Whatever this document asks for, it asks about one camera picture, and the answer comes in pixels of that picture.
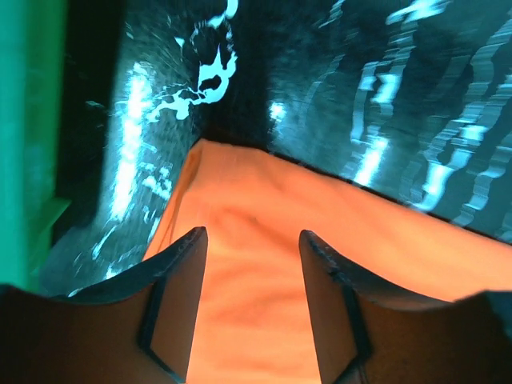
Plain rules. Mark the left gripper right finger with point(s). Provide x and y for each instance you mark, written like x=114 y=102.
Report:
x=367 y=329

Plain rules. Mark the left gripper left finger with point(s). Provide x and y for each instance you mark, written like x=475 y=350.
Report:
x=136 y=327

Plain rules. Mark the green plastic bin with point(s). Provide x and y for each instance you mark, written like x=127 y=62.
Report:
x=33 y=35

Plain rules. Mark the orange t shirt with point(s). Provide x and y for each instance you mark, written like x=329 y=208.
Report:
x=253 y=323

